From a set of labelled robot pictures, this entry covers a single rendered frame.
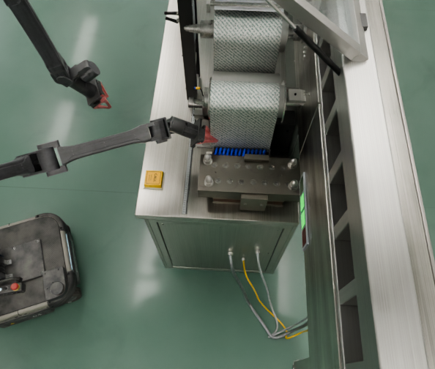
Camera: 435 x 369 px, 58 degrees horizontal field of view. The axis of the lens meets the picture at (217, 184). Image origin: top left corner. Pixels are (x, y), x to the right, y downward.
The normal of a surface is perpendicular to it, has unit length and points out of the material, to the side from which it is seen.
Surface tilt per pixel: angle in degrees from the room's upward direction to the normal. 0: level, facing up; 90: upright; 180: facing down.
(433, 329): 0
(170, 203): 0
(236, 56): 92
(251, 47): 92
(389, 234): 0
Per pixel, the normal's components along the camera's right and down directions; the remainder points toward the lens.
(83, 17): 0.00, -0.45
